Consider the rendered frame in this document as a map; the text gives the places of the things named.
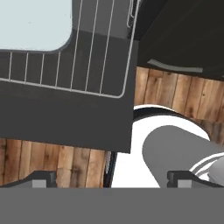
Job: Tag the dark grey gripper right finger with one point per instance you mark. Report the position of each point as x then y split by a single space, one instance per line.
182 178

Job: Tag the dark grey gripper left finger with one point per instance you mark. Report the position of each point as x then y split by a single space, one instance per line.
43 177

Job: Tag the white and black round object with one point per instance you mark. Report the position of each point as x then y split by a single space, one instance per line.
137 151

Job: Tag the dark cupboard front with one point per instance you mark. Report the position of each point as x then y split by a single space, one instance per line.
180 32

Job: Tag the pale blue baking tray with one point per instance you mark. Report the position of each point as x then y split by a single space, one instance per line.
32 23

